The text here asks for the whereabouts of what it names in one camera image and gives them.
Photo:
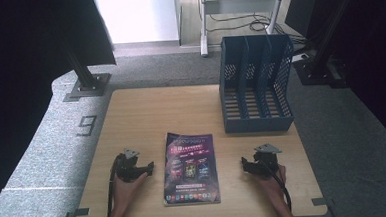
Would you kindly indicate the black post with base plate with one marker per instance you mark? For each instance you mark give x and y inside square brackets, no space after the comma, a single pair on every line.
[88,84]

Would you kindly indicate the black stand with dark base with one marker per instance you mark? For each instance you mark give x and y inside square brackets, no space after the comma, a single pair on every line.
[319,68]

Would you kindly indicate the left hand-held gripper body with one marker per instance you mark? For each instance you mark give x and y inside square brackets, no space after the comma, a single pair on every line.
[127,167]

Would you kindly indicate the white metal stand frame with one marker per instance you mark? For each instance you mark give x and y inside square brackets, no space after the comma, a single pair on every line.
[239,6]

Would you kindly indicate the white power strip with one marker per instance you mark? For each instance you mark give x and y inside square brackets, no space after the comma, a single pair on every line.
[300,57]

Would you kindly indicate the person's left hand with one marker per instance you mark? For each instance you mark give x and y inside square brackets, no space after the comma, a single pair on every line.
[127,190]

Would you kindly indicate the person's right hand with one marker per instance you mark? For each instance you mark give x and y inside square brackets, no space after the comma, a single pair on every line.
[271,186]

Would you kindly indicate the white panel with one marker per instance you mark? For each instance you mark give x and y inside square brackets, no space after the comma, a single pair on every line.
[139,16]

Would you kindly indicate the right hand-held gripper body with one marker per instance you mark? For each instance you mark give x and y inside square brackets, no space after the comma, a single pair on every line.
[265,161]

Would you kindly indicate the blue plastic file rack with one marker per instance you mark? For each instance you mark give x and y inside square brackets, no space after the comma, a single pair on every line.
[258,118]

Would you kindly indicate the purple cover magazine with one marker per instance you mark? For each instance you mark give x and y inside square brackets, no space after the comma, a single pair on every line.
[190,168]

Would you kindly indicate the black curtain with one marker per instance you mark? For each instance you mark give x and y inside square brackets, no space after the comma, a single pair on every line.
[372,62]
[28,63]

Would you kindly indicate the grey table corner bracket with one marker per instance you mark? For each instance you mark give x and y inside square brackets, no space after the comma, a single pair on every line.
[77,213]
[319,201]

